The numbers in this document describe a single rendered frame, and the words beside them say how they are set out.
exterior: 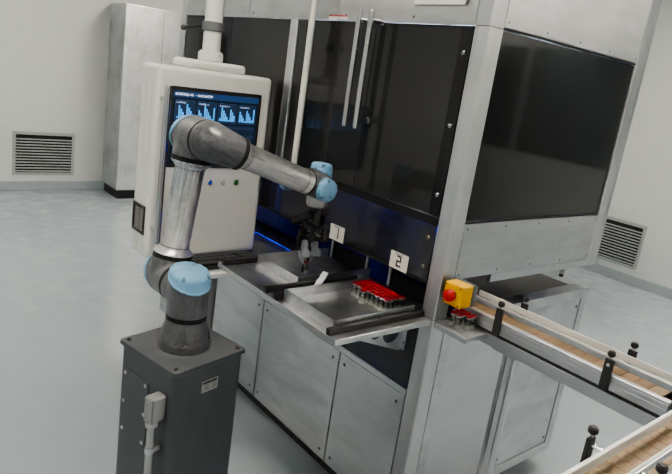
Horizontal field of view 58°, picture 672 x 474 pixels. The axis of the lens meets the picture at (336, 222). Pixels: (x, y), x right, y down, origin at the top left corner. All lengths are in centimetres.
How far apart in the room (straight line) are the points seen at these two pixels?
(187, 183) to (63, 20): 528
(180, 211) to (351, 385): 99
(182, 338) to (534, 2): 144
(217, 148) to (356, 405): 116
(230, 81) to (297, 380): 127
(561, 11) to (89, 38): 558
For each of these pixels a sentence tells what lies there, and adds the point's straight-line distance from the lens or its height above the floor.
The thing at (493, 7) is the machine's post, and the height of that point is 185.
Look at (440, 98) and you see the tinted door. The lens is 196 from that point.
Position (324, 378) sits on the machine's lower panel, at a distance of 248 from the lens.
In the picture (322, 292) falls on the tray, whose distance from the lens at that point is 205.
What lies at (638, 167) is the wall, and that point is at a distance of 663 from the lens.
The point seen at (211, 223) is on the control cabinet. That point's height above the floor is 94.
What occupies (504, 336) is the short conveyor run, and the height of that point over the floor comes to 90.
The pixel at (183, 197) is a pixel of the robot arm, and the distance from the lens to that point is 178.
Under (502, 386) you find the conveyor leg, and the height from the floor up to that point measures 72.
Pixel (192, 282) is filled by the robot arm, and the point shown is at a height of 100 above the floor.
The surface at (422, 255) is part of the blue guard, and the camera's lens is 199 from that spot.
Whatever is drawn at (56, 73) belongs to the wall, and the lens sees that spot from 695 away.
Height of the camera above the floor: 160
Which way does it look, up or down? 14 degrees down
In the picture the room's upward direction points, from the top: 8 degrees clockwise
